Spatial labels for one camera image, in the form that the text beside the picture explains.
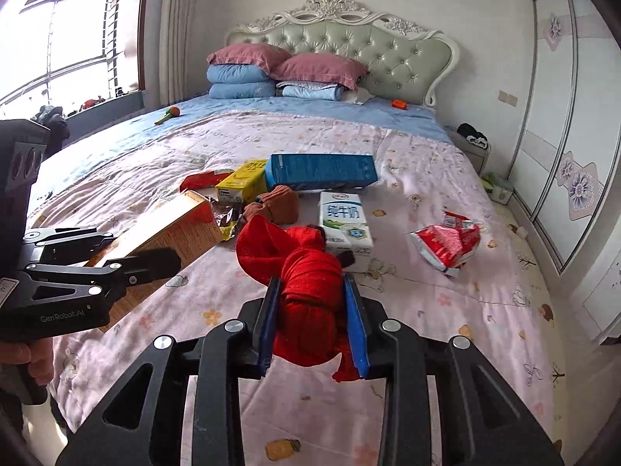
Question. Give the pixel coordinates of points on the green storage box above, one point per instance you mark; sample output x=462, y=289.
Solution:
x=499, y=189

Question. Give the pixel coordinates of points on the blue pillow right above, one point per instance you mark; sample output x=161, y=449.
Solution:
x=310, y=91

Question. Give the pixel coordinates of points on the pink pillow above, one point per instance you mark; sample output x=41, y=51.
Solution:
x=247, y=56
x=320, y=70

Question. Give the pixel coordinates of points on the white curtain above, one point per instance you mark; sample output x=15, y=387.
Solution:
x=179, y=34

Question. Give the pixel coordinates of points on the pink printed blanket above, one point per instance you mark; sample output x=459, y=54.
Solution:
x=436, y=325

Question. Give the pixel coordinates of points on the red cloth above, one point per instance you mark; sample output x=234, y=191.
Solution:
x=310, y=272

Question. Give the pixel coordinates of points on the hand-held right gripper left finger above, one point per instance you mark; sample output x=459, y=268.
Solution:
x=269, y=330

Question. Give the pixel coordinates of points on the grey nightstand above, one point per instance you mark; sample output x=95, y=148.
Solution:
x=473, y=160

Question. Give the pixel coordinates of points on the person's left hand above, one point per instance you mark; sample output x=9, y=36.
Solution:
x=36, y=357

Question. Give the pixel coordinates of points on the window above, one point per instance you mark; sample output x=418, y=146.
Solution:
x=73, y=48

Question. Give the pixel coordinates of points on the orange and green toy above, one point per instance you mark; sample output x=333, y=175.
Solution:
x=172, y=112

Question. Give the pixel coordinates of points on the blue bed sheet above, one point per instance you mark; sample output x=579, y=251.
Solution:
x=291, y=107

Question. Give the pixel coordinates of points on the white milk carton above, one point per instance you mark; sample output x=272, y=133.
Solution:
x=342, y=218

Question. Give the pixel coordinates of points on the red flat packet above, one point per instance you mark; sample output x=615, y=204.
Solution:
x=199, y=180

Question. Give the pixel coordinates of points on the dark clothes pile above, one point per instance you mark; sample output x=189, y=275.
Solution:
x=53, y=119

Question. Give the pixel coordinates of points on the blue flat box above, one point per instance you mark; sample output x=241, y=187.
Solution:
x=320, y=170

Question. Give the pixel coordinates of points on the white floral sliding wardrobe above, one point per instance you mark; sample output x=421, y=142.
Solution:
x=548, y=107

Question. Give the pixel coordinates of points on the brown sock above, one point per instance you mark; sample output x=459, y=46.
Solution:
x=279, y=204

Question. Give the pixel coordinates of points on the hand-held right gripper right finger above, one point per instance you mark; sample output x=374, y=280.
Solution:
x=358, y=335

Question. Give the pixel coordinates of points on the red snack bag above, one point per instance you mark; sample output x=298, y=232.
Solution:
x=446, y=245

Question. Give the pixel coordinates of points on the black clothing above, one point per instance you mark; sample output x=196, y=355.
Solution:
x=470, y=132

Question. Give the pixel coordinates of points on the yellow drink carton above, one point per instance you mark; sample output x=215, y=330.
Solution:
x=242, y=179

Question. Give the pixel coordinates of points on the crumpled foil wrapper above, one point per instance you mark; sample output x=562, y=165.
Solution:
x=225, y=218

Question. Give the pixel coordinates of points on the wall outlets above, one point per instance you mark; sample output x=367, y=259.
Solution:
x=507, y=98

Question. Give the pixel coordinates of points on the tan cardboard box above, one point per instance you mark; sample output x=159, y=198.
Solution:
x=189, y=233

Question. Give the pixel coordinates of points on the white low cabinet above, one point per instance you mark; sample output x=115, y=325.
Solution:
x=601, y=301

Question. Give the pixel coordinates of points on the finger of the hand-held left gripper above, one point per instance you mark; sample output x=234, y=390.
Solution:
x=63, y=242
x=140, y=267

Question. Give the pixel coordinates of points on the small orange object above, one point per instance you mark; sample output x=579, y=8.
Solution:
x=400, y=104

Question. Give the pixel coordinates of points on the green tufted bed headboard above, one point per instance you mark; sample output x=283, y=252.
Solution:
x=388, y=53

